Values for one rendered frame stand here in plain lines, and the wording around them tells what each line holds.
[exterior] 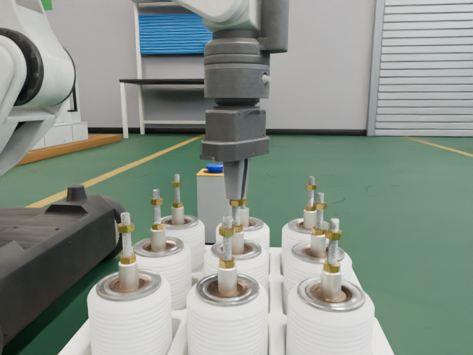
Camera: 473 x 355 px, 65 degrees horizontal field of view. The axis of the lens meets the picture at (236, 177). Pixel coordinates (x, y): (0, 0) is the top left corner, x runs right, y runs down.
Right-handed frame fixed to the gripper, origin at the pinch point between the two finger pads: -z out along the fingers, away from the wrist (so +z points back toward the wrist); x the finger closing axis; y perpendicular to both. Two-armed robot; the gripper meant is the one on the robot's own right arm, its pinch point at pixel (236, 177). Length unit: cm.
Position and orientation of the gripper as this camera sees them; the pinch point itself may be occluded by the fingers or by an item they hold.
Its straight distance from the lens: 52.7
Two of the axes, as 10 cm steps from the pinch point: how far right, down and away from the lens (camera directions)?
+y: 8.3, 1.2, -5.5
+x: -5.6, 1.6, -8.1
